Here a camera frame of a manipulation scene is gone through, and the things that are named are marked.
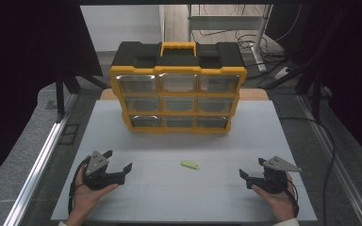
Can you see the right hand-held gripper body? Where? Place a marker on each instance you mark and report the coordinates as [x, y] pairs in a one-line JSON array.
[[275, 182]]

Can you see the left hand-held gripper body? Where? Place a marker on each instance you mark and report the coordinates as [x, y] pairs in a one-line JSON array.
[[98, 175]]

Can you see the light green plastic whistle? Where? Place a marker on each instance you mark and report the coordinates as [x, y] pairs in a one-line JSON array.
[[190, 165]]

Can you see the clear plastic drawer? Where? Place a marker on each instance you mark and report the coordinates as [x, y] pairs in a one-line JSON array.
[[136, 84]]

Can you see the yellow and black organizer cabinet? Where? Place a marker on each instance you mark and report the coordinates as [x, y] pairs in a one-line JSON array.
[[176, 56]]

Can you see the person's right hand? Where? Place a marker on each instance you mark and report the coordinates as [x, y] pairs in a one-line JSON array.
[[281, 204]]

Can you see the person's left hand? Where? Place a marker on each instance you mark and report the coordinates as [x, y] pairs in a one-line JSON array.
[[86, 199]]

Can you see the dark floor hatch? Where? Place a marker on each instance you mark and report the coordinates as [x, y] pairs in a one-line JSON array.
[[69, 134]]

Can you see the black metal stand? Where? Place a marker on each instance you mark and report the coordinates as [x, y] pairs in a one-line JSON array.
[[315, 94], [59, 97]]

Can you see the set of clear organizer drawers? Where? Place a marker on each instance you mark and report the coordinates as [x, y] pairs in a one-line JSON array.
[[178, 103]]

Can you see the white power strip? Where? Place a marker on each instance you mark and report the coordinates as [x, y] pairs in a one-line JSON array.
[[282, 72]]

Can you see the dark curtain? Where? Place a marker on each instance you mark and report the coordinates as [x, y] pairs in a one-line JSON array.
[[22, 78], [358, 78]]

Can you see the grey metal-legged desk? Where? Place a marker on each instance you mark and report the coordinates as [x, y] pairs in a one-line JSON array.
[[223, 22]]

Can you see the aluminium rail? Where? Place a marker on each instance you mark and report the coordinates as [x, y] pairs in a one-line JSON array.
[[336, 160], [39, 166]]

